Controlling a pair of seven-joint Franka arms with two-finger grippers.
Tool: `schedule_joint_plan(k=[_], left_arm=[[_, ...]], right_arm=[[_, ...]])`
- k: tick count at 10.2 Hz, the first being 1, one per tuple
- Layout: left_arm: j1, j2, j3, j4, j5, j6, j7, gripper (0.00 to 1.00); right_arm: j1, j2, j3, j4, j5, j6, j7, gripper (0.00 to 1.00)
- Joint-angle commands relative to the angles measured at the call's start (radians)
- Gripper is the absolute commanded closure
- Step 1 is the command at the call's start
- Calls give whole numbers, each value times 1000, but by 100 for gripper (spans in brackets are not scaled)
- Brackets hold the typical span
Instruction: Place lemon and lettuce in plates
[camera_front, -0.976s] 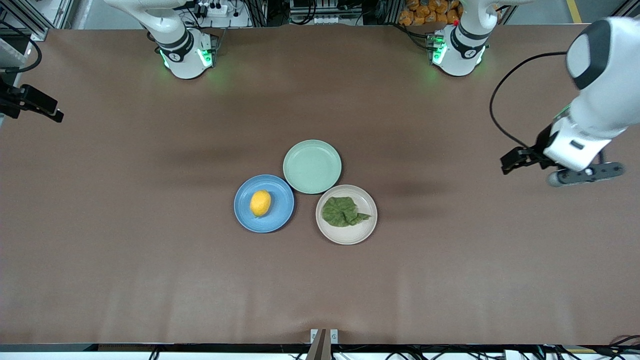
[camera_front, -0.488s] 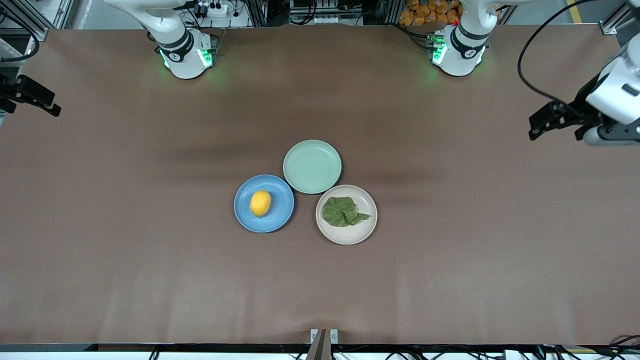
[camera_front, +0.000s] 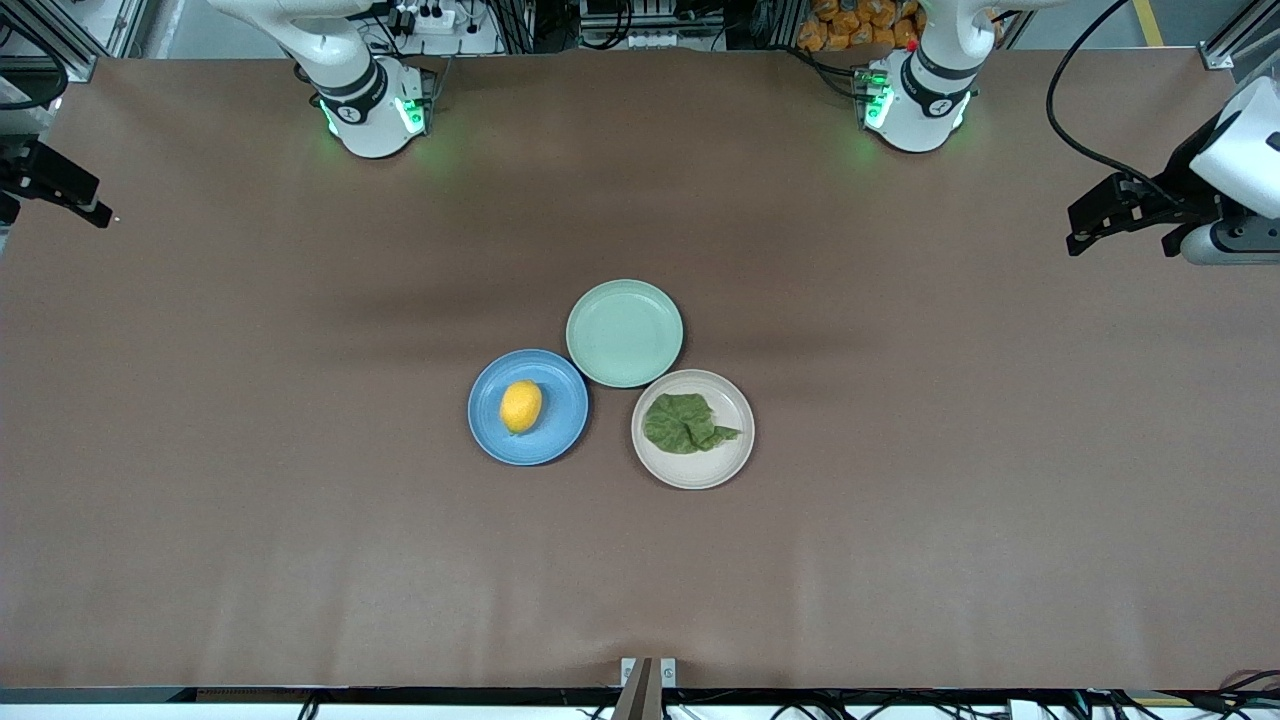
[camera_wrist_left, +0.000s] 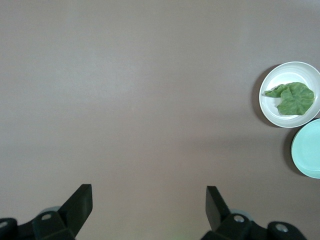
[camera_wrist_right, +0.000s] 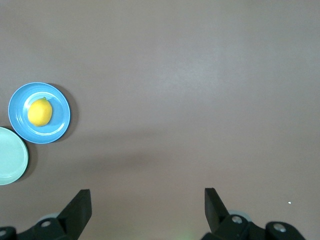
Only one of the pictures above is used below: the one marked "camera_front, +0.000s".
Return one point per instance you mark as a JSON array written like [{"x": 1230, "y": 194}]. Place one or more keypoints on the brown table cover sheet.
[{"x": 300, "y": 560}]

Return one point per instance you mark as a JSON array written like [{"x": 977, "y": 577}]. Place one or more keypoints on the yellow lemon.
[{"x": 521, "y": 407}]

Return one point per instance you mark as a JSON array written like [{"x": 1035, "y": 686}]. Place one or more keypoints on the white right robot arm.
[{"x": 360, "y": 90}]

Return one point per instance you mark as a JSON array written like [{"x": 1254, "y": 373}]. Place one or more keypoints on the green lettuce leaf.
[{"x": 685, "y": 425}]

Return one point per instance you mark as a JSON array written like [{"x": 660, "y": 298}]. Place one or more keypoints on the blue plate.
[{"x": 560, "y": 440}]

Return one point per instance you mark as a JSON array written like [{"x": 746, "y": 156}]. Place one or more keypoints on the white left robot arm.
[{"x": 925, "y": 100}]

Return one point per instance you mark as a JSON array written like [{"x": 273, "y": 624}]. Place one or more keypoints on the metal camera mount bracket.
[{"x": 648, "y": 685}]

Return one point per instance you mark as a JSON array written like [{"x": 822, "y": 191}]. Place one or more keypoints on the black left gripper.
[{"x": 1188, "y": 172}]

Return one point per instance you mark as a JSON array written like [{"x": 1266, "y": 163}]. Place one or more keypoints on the white power strip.
[{"x": 425, "y": 18}]

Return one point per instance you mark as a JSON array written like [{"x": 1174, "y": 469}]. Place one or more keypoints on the beige plate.
[{"x": 700, "y": 475}]

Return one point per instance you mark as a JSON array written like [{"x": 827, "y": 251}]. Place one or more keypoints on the bag of orange fruits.
[{"x": 860, "y": 25}]

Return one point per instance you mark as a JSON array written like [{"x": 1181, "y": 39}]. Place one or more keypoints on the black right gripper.
[{"x": 28, "y": 170}]

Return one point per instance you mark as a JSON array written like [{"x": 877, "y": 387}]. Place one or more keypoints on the light green plate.
[{"x": 624, "y": 333}]

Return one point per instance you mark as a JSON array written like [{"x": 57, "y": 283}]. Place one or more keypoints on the aluminium frame profile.
[
  {"x": 50, "y": 35},
  {"x": 1240, "y": 35}
]

